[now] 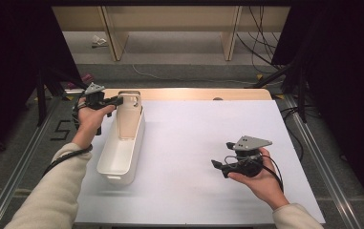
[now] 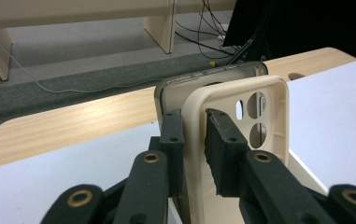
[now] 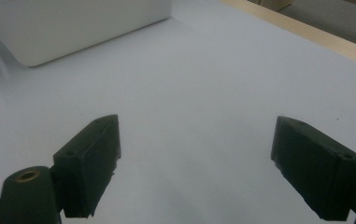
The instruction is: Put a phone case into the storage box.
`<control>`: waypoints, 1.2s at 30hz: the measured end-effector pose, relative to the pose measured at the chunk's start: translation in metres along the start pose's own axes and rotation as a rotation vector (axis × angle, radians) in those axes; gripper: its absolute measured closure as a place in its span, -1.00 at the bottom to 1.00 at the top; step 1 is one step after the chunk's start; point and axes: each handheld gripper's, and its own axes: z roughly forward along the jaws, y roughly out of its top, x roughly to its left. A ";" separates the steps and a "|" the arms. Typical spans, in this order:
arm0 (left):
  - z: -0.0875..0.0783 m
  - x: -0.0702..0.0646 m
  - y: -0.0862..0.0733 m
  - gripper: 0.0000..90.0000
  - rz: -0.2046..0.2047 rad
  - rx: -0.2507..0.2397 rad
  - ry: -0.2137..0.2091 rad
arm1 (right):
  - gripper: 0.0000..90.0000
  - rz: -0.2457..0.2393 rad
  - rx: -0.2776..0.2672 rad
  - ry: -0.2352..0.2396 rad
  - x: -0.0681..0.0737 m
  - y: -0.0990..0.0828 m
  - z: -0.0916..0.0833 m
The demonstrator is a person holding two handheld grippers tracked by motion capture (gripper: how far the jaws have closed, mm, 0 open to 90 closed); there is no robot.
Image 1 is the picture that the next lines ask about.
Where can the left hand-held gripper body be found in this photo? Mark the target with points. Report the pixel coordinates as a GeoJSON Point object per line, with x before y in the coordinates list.
{"type": "Point", "coordinates": [95, 98]}

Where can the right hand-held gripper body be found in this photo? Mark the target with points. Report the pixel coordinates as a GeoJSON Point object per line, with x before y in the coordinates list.
{"type": "Point", "coordinates": [249, 143]}

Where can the beige phone case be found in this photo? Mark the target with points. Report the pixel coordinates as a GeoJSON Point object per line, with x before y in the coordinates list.
{"type": "Point", "coordinates": [128, 122]}

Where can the white storage box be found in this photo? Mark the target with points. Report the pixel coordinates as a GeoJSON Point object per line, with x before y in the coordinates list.
{"type": "Point", "coordinates": [119, 159]}

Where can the person's left hand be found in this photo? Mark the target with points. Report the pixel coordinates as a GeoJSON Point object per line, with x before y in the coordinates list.
{"type": "Point", "coordinates": [89, 124]}

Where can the person's right hand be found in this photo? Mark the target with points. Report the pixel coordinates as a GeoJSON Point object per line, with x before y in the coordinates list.
{"type": "Point", "coordinates": [265, 184]}

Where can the pink floor scrap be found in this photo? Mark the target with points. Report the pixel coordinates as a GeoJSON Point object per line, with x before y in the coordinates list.
{"type": "Point", "coordinates": [88, 78]}

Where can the yellow tape piece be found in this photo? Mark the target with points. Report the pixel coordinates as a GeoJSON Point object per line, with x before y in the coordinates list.
{"type": "Point", "coordinates": [259, 76]}
{"type": "Point", "coordinates": [69, 98]}
{"type": "Point", "coordinates": [279, 96]}

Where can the white table board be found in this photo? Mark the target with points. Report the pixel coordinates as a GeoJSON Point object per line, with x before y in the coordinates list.
{"type": "Point", "coordinates": [195, 133]}

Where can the black metal stand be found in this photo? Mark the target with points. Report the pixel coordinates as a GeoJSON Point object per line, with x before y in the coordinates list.
{"type": "Point", "coordinates": [302, 101]}
{"type": "Point", "coordinates": [41, 101]}

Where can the crumpled white paper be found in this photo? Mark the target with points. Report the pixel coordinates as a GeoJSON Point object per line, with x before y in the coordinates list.
{"type": "Point", "coordinates": [98, 40]}

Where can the wooden table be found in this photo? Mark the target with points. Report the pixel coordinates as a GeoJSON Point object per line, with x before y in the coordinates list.
{"type": "Point", "coordinates": [182, 94]}

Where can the black curtain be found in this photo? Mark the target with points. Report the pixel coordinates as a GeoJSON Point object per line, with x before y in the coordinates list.
{"type": "Point", "coordinates": [10, 63]}
{"type": "Point", "coordinates": [345, 79]}

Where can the light wooden desk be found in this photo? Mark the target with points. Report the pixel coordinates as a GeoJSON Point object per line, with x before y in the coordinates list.
{"type": "Point", "coordinates": [170, 19]}

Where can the metal floor rail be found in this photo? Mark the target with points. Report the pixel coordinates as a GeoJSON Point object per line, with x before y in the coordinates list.
{"type": "Point", "coordinates": [16, 178]}
{"type": "Point", "coordinates": [329, 178]}

